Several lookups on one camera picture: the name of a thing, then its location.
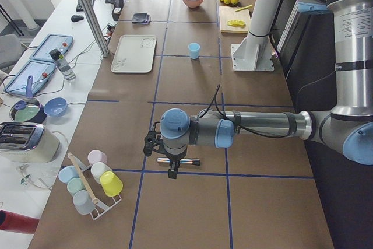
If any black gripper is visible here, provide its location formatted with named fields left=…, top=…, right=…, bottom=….
left=143, top=121, right=187, bottom=179

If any steel muddler black tip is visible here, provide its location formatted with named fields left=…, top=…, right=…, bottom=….
left=157, top=157, right=200, bottom=166

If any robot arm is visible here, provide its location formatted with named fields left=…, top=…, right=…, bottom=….
left=143, top=0, right=372, bottom=179

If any yellow cup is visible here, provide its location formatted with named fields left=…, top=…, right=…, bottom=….
left=100, top=171, right=124, bottom=197

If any white cup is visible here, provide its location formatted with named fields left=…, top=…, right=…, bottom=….
left=90, top=162, right=112, bottom=184

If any pink cup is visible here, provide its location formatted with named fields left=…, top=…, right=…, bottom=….
left=87, top=149, right=108, bottom=166

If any grey cup on rack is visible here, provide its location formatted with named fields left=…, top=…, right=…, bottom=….
left=73, top=190, right=95, bottom=215

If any green cup on rack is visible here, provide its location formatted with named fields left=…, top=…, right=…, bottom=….
left=67, top=178, right=86, bottom=197

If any blue cup on rack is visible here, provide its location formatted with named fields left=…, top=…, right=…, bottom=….
left=58, top=165, right=79, bottom=184

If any light blue cup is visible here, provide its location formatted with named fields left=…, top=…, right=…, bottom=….
left=188, top=43, right=200, bottom=59

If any cream bear tray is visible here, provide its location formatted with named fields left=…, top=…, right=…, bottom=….
left=111, top=34, right=157, bottom=73

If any blue bowl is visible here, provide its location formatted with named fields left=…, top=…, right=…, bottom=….
left=44, top=97, right=68, bottom=117

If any clear water bottle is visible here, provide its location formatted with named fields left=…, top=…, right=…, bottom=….
left=49, top=49, right=76, bottom=80

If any cream toaster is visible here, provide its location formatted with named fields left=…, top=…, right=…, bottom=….
left=1, top=122, right=59, bottom=163

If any grey folded cloth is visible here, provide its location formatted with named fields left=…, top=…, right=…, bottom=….
left=132, top=12, right=151, bottom=24

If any lemon slices row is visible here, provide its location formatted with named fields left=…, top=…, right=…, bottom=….
left=227, top=20, right=246, bottom=27

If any bamboo cutting board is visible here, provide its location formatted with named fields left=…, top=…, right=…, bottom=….
left=219, top=6, right=251, bottom=34

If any teach pendant near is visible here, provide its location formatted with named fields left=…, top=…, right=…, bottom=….
left=3, top=59, right=57, bottom=96

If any teach pendant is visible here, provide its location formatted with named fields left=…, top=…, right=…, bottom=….
left=3, top=59, right=57, bottom=96
left=29, top=34, right=73, bottom=62

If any teach pendant far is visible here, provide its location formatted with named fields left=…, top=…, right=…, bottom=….
left=29, top=34, right=73, bottom=62

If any red cylinder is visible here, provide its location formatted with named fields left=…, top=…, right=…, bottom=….
left=1, top=210, right=40, bottom=234

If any black computer mouse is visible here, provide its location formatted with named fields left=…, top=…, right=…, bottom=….
left=71, top=15, right=84, bottom=22

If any yellow green knife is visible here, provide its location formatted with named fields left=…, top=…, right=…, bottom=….
left=235, top=5, right=253, bottom=12

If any cup rack with wooden handle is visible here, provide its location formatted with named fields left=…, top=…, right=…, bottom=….
left=68, top=152, right=122, bottom=220

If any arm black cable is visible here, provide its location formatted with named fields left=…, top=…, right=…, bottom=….
left=203, top=83, right=292, bottom=139

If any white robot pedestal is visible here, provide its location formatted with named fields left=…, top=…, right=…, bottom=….
left=231, top=0, right=280, bottom=71

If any purple handled saucepan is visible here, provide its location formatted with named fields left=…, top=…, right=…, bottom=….
left=9, top=75, right=46, bottom=124

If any aluminium frame post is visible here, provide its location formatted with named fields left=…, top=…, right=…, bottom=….
left=80, top=0, right=109, bottom=58

